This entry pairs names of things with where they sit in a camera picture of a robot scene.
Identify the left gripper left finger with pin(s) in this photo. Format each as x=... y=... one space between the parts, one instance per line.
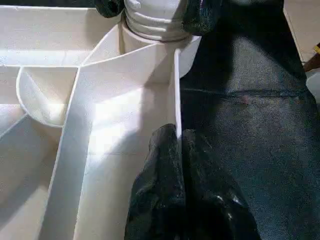
x=160 y=187

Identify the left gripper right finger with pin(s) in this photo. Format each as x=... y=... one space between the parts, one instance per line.
x=212 y=200

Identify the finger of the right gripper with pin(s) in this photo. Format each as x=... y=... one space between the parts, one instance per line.
x=111 y=7
x=202 y=17

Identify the white plastic table leg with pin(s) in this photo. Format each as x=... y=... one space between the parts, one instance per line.
x=155 y=22

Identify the white plastic table top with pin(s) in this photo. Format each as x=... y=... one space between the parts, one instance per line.
x=112 y=100

